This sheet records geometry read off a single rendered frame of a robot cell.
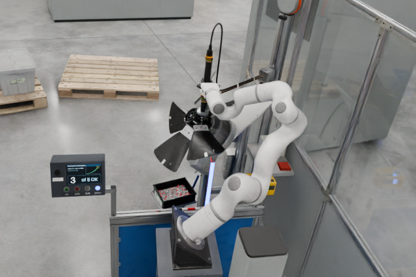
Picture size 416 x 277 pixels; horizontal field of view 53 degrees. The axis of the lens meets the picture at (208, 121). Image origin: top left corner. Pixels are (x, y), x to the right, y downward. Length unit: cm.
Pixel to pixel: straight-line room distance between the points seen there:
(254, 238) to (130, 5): 758
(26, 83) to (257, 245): 475
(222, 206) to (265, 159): 29
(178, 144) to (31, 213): 159
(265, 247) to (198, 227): 152
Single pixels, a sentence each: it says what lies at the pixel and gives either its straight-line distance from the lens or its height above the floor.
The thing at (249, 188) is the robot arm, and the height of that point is 138.
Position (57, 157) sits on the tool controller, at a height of 124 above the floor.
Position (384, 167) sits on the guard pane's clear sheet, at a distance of 215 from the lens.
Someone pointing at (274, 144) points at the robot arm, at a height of 153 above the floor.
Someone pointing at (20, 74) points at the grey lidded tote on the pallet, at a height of 40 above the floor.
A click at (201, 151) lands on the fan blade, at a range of 241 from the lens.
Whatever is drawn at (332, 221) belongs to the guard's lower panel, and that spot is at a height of 88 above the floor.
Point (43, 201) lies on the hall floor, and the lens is 386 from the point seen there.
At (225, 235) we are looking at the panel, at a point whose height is 62.
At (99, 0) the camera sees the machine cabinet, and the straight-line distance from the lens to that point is 784.
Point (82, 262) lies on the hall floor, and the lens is 335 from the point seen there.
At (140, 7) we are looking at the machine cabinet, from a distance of 804.
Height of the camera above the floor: 255
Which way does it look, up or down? 31 degrees down
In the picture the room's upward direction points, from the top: 7 degrees clockwise
